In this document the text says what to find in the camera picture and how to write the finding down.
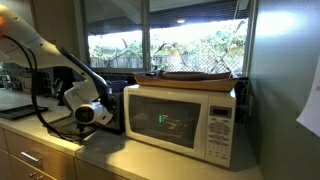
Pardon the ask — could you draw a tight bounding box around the white microwave oven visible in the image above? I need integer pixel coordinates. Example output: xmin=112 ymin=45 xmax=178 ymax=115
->
xmin=123 ymin=83 xmax=237 ymax=169

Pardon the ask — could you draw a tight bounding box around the wooden serving tray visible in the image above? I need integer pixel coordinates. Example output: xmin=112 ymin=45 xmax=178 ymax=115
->
xmin=134 ymin=72 xmax=240 ymax=93

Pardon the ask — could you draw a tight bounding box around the dark blue plastic bowl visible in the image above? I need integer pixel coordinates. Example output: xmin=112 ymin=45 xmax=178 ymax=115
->
xmin=107 ymin=79 xmax=129 ymax=93

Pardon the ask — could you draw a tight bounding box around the silver toaster oven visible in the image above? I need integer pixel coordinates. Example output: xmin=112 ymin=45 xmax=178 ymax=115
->
xmin=99 ymin=89 xmax=126 ymax=135

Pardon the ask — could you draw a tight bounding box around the glass toaster oven door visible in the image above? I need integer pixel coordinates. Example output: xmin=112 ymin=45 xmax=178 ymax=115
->
xmin=47 ymin=115 xmax=101 ymax=144

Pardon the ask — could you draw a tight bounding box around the dark wooden plate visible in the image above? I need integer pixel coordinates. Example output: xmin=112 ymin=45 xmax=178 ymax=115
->
xmin=160 ymin=70 xmax=232 ymax=81

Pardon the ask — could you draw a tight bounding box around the wooden base cabinet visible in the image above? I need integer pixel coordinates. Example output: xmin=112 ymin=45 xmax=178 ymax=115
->
xmin=0 ymin=128 xmax=128 ymax=180

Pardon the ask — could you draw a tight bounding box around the window frame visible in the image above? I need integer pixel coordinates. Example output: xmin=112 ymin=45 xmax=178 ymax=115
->
xmin=73 ymin=0 xmax=259 ymax=78

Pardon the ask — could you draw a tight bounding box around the wooden wall cabinet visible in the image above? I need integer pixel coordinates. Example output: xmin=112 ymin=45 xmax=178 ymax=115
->
xmin=0 ymin=0 xmax=84 ymax=64

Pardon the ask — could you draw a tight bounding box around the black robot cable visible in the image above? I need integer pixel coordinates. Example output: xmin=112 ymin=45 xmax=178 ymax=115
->
xmin=2 ymin=34 xmax=86 ymax=144

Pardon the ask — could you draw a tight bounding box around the metal drawer handle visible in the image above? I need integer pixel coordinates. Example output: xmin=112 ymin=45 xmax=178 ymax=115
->
xmin=20 ymin=151 xmax=41 ymax=163

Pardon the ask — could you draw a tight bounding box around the wall calendar with landscape photo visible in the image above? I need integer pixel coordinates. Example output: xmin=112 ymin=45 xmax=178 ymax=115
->
xmin=295 ymin=54 xmax=320 ymax=138

